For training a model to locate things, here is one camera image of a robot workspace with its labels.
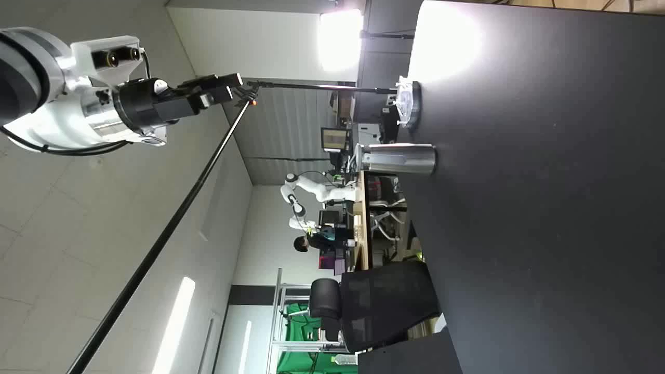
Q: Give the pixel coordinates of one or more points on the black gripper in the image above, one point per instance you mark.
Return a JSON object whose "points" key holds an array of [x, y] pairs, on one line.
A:
{"points": [[149, 102]]}

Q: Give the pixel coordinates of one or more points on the silver flask with white lid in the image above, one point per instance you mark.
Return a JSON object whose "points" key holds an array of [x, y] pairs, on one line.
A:
{"points": [[401, 158]]}

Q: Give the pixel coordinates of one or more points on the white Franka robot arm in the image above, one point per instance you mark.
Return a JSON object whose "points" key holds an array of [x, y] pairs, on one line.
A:
{"points": [[43, 96]]}

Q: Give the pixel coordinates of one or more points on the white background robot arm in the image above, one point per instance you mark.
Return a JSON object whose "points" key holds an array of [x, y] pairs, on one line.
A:
{"points": [[312, 190]]}

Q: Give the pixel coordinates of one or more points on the thin black cross pole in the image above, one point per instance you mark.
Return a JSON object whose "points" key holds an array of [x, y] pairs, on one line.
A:
{"points": [[312, 86]]}

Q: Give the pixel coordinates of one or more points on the long black stand pole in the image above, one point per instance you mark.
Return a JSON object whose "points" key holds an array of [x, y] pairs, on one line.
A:
{"points": [[168, 235]]}

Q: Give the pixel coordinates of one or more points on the black partition panel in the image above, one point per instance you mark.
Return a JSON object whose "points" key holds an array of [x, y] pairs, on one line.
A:
{"points": [[385, 48]]}

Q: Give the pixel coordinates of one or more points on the person with black hair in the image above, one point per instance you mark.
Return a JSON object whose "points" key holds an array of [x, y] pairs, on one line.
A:
{"points": [[308, 242]]}

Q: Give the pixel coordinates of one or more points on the wooden desk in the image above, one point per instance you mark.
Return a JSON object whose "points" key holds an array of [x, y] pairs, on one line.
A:
{"points": [[360, 220]]}

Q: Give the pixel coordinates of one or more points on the long ceiling light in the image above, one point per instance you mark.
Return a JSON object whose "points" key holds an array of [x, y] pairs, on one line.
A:
{"points": [[174, 324]]}

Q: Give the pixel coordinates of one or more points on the black mesh office chair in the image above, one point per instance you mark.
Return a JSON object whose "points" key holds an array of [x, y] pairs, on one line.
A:
{"points": [[382, 303]]}

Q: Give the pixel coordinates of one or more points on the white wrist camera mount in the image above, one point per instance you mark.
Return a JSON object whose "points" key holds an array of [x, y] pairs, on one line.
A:
{"points": [[106, 55]]}

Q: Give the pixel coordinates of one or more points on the white shelf frame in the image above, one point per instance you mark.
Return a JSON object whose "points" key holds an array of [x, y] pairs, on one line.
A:
{"points": [[280, 312]]}

